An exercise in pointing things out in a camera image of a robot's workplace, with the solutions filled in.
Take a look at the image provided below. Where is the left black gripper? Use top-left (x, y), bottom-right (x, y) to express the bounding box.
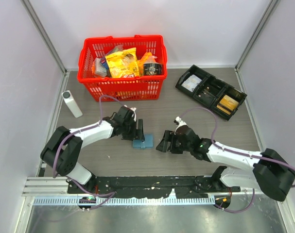
top-left (122, 119), bottom-right (145, 141)

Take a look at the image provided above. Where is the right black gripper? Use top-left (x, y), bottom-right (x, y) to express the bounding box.
top-left (156, 130), bottom-right (192, 154)

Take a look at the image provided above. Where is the blue card holder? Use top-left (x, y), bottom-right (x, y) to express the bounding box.
top-left (133, 134), bottom-right (154, 150)

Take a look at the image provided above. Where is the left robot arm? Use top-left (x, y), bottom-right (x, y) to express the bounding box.
top-left (40, 106), bottom-right (145, 193)

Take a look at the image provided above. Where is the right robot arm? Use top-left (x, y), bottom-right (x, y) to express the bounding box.
top-left (156, 125), bottom-right (295, 201)

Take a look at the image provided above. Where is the white cards stack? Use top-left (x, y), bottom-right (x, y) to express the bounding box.
top-left (182, 75), bottom-right (202, 92)

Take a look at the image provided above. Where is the gold cards stack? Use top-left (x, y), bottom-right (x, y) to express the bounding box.
top-left (217, 95), bottom-right (239, 115)

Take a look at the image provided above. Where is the red plastic shopping basket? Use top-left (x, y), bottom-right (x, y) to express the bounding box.
top-left (77, 34), bottom-right (167, 101)

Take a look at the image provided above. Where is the black round tin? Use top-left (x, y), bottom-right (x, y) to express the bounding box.
top-left (143, 63), bottom-right (163, 76)

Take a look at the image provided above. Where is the yellow chips bag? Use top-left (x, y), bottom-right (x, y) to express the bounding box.
top-left (105, 48), bottom-right (139, 79)

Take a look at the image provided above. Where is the black three-compartment tray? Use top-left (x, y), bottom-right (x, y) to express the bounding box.
top-left (175, 65), bottom-right (247, 120)

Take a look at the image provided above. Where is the orange snack bag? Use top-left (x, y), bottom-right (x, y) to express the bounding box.
top-left (138, 52), bottom-right (157, 73)

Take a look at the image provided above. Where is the grey small box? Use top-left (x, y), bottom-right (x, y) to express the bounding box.
top-left (91, 58), bottom-right (107, 77)

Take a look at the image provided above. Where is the white bottle grey cap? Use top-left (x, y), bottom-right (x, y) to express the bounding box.
top-left (62, 90), bottom-right (83, 118)

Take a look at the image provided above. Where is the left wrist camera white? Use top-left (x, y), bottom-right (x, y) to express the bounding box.
top-left (124, 105), bottom-right (137, 122)

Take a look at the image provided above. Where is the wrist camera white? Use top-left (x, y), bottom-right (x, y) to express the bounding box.
top-left (174, 116), bottom-right (187, 132)
top-left (124, 105), bottom-right (137, 122)

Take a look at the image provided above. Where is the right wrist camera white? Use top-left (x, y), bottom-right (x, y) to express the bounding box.
top-left (174, 116), bottom-right (187, 132)

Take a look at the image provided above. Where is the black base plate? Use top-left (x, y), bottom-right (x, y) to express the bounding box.
top-left (67, 175), bottom-right (242, 199)

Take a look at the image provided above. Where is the slotted cable duct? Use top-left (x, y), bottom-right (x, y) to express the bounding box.
top-left (33, 196), bottom-right (215, 207)

